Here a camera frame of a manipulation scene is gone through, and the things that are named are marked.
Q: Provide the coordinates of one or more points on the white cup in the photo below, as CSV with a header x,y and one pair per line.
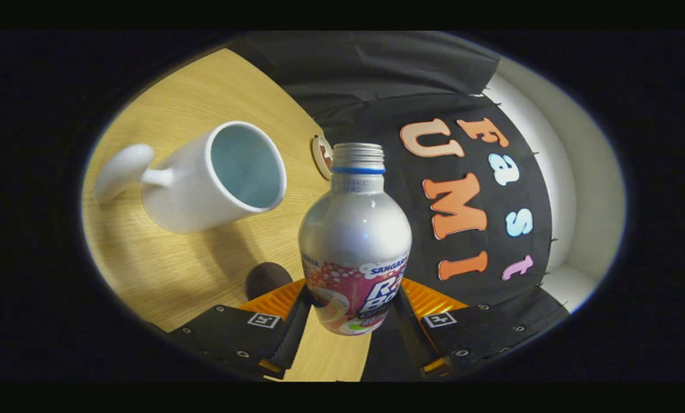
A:
x,y
187,195

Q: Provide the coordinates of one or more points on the silver juice bottle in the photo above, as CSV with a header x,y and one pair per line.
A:
x,y
353,229

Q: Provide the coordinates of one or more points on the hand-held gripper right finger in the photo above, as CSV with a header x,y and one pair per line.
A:
x,y
414,338

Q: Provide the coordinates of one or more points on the wooden table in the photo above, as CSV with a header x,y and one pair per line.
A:
x,y
164,269

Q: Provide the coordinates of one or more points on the black backdrop cloth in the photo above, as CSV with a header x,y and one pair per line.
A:
x,y
376,86

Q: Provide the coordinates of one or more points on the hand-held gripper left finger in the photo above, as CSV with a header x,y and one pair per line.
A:
x,y
296,332

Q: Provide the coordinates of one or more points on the dark round coaster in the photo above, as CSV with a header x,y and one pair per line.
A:
x,y
266,278

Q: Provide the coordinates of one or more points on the white round plate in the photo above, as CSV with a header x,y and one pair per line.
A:
x,y
321,158

